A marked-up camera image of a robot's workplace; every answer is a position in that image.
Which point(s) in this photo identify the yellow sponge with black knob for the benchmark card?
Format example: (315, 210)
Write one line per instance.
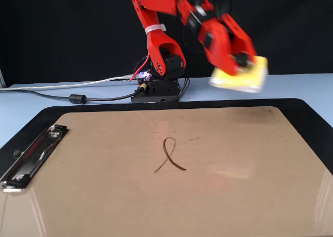
(249, 76)

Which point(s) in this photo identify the brown clipboard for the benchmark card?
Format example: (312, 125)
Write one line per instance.
(104, 195)

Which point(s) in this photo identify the brown drawn loop mark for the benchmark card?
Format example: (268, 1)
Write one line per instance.
(166, 157)

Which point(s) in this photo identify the metal clipboard clip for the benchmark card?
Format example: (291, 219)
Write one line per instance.
(33, 156)

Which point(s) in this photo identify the black backdrop cloth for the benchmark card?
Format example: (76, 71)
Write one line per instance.
(52, 26)

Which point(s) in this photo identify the white zip tie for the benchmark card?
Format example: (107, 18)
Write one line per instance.
(155, 28)

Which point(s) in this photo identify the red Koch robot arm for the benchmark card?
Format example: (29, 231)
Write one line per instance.
(156, 41)

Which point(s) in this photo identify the black robot base with board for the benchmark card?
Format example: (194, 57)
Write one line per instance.
(161, 89)

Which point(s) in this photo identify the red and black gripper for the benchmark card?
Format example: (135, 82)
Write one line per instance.
(212, 32)

